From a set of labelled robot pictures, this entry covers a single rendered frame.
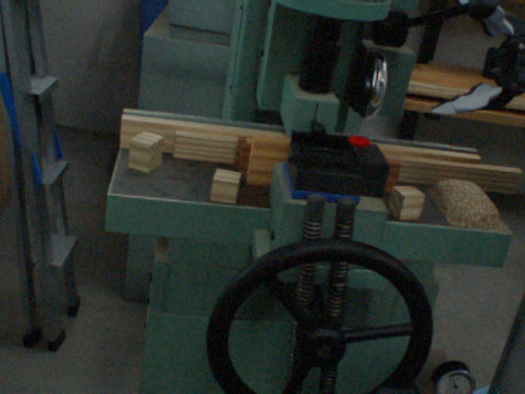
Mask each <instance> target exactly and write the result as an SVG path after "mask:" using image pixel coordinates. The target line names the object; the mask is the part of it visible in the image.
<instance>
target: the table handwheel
mask: <svg viewBox="0 0 525 394"><path fill-rule="evenodd" d="M320 262H338V263H347V264H352V265H358V266H362V267H364V268H367V269H369V270H372V271H373V272H375V273H377V274H379V275H381V276H383V277H385V278H386V279H387V280H389V281H390V282H391V283H392V284H393V285H394V286H395V287H396V288H397V290H398V291H399V293H400V295H401V296H402V298H403V300H404V301H405V303H406V305H407V307H408V310H409V318H410V322H407V323H400V324H393V325H386V326H380V327H369V328H359V329H349V330H342V329H341V326H340V323H339V321H338V319H337V318H336V317H335V316H334V315H333V314H330V313H328V312H327V310H326V306H325V302H324V296H323V294H322V289H321V286H320V285H316V286H315V291H314V296H313V298H314V300H313V301H312V302H308V304H307V305H306V306H304V307H303V308H302V307H301V306H300V305H299V304H298V303H297V302H296V300H295V299H294V298H293V297H292V296H291V295H290V293H289V292H288V290H287V288H286V287H285V286H284V285H283V283H282V282H281V281H280V280H279V278H278V277H277V276H275V275H277V274H279V273H281V272H283V271H286V270H288V269H290V268H293V267H296V266H299V265H306V264H313V263H320ZM262 283H264V284H265V285H266V286H267V288H268V289H269V290H270V291H271V292H272V293H273V294H274V296H275V297H276V298H277V299H278V300H279V301H281V302H282V304H283V305H284V306H285V307H286V308H287V310H288V311H289V313H290V314H291V315H292V316H293V318H294V319H295V320H296V321H297V326H296V331H295V335H296V340H297V344H298V349H299V356H300V358H301V359H300V361H299V364H298V366H297V368H296V370H295V371H294V373H293V375H292V377H291V378H290V380H289V381H288V383H287V385H286V387H285V388H284V390H283V391H282V393H281V394H295V393H296V392H297V390H298V388H299V386H300V384H301V383H302V381H303V380H304V378H305V377H306V375H307V374H308V373H309V371H310V370H311V369H312V368H313V367H314V368H327V367H330V366H333V365H335V364H337V363H338V362H339V360H341V358H342V357H343V356H345V354H346V351H347V344H348V343H354V342H360V341H366V340H373V339H388V338H397V337H406V336H409V344H408V347H407V349H406V351H405V353H404V355H403V357H402V359H401V362H400V363H399V365H398V366H397V368H396V370H395V371H394V372H393V373H392V374H391V375H390V376H389V377H388V378H387V379H386V380H385V381H384V382H383V383H382V384H381V385H378V386H377V387H376V388H374V389H372V390H371V391H369V392H367V393H366V394H375V393H376V391H377V390H378V389H380V387H391V388H408V387H409V386H410V384H411V383H412V382H413V381H415V379H416V378H417V377H418V375H419V374H420V372H421V370H422V368H423V366H424V365H425V363H426V360H427V357H428V354H429V351H430V348H431V345H432V340H433V313H432V308H431V304H430V302H429V299H428V297H427V295H426V291H425V289H424V287H423V286H422V284H421V282H420V281H419V280H418V278H417V277H416V276H415V275H414V273H413V272H411V271H410V270H409V269H408V268H407V267H406V266H405V265H403V264H402V263H401V262H400V261H398V259H396V257H395V256H394V255H392V254H390V253H389V252H386V251H384V250H382V249H380V248H377V247H374V246H372V245H370V244H367V243H364V242H360V241H356V240H346V239H333V238H325V239H312V240H301V241H297V242H293V243H289V244H287V245H284V246H282V247H279V248H276V249H273V250H271V251H270V252H267V253H265V254H263V255H261V256H260V258H258V259H256V260H255V261H253V262H252V263H250V264H249V265H247V266H246V267H245V268H244V269H242V270H240V271H239V272H238V273H237V274H236V275H235V276H234V277H233V278H232V279H231V280H230V281H229V282H228V284H227V285H226V287H225V288H224V289H223V292H222V293H221V295H220V296H219V298H218V300H217V302H216V304H215V306H214V309H213V311H212V314H211V317H210V320H209V324H208V329H206V340H205V342H206V353H208V359H209V364H210V367H211V369H212V372H213V374H214V378H215V380H216V381H217V383H218V385H219V386H220V388H221V389H222V390H223V391H224V392H225V394H258V393H257V392H255V391H254V390H253V389H251V388H250V387H249V386H248V385H247V384H246V383H245V382H244V381H243V380H242V379H240V377H239V376H238V374H237V372H236V371H235V369H234V367H233V364H232V363H231V359H230V355H229V350H228V336H229V330H230V327H231V322H232V320H233V317H234V315H235V313H236V311H237V310H238V308H239V306H240V305H241V304H242V303H243V302H244V301H245V300H246V299H247V298H248V297H249V295H250V294H251V293H252V291H253V290H254V289H256V288H257V287H258V286H259V285H261V284H262Z"/></svg>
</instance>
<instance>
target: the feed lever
mask: <svg viewBox="0 0 525 394"><path fill-rule="evenodd" d="M497 7H498V0H469V1H468V3H465V4H461V5H457V6H452V7H448V8H444V9H441V10H437V11H434V12H431V13H428V14H424V15H420V16H418V17H417V18H411V19H409V16H408V14H407V13H406V12H401V11H394V10H389V12H388V16H387V19H384V20H377V21H373V22H372V31H371V38H372V42H373V44H377V45H385V46H393V47H401V46H402V45H403V44H404V43H405V41H406V39H407V36H408V32H409V28H413V27H419V26H422V25H426V24H430V23H434V22H437V21H441V20H445V19H451V18H457V17H461V15H465V14H469V13H471V14H472V16H473V17H474V18H476V19H488V18H490V17H491V16H492V15H493V14H494V12H495V11H496V10H497Z"/></svg>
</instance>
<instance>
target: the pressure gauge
mask: <svg viewBox="0 0 525 394"><path fill-rule="evenodd" d="M452 376H453V377H452ZM453 379H454V380H453ZM454 381H455V383H456V385H457V386H458V388H455V383H454ZM432 382H433V386H434V388H435V391H436V394H471V393H472V392H473V390H474V389H475V385H476V383H475V379H474V377H473V376H472V374H471V372H470V370H469V368H468V366H467V365H466V364H464V363H462V362H461V361H459V360H450V361H446V362H445V363H442V364H440V365H438V366H437V367H436V368H435V369H434V371H433V374H432Z"/></svg>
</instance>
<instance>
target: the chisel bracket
mask: <svg viewBox="0 0 525 394"><path fill-rule="evenodd" d="M298 82H299V74H292V73H287V74H286V76H285V82H284V89H283V94H282V100H281V105H280V113H281V116H282V119H283V123H284V126H285V129H286V132H287V137H288V138H291V132H292V130H297V131H306V132H313V125H312V124H311V121H312V120H313V119H314V118H315V119H317V120H318V123H319V124H322V125H324V126H325V127H326V133H325V134H331V135H334V133H335V131H336V118H337V115H338V113H339V102H338V101H337V99H336V97H335V95H334V93H333V91H332V89H331V88H330V92H308V91H305V90H302V89H301V88H300V87H299V86H298Z"/></svg>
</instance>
